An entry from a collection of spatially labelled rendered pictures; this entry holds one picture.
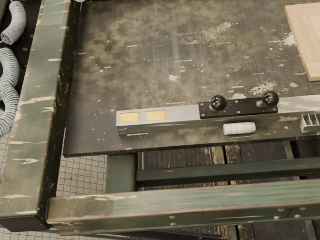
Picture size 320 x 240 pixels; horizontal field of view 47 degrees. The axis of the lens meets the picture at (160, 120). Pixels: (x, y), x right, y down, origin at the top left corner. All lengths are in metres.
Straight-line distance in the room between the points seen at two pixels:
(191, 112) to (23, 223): 0.48
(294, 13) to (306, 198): 0.65
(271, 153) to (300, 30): 1.97
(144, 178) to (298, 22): 0.69
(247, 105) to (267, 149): 2.18
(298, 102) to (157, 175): 0.41
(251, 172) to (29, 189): 0.55
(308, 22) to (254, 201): 0.65
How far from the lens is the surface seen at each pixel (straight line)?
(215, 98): 0.85
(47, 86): 1.03
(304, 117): 1.03
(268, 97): 0.87
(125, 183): 0.97
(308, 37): 1.23
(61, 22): 1.20
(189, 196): 0.85
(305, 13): 1.31
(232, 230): 2.05
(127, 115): 0.98
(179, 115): 0.97
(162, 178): 0.98
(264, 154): 3.18
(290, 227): 2.87
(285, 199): 0.87
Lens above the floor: 1.98
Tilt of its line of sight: 22 degrees down
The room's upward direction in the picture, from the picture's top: 76 degrees counter-clockwise
